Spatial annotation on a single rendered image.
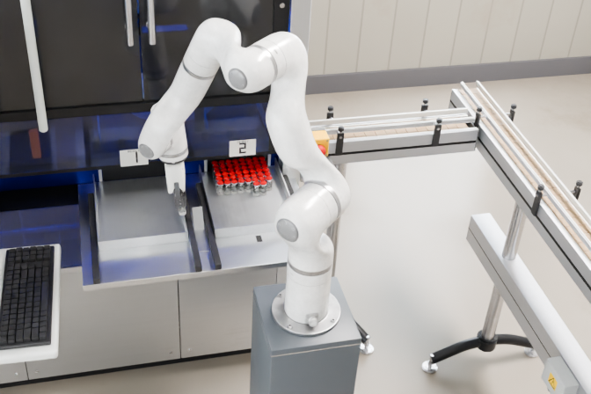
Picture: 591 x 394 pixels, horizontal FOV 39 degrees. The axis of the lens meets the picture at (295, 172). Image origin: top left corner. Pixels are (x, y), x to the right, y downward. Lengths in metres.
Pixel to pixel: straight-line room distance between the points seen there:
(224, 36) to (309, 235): 0.51
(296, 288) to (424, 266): 1.70
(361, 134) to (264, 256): 0.69
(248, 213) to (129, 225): 0.36
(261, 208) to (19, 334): 0.81
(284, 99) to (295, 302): 0.57
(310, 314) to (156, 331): 1.00
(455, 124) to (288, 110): 1.21
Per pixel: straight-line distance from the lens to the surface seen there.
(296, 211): 2.00
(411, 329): 3.56
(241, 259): 2.46
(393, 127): 2.95
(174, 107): 2.18
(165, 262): 2.46
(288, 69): 1.98
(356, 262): 3.82
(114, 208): 2.66
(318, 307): 2.26
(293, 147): 2.00
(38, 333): 2.38
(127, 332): 3.13
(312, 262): 2.14
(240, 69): 1.89
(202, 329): 3.17
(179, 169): 2.35
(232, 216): 2.61
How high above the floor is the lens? 2.51
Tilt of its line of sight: 35 degrees down
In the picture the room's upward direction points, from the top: 4 degrees clockwise
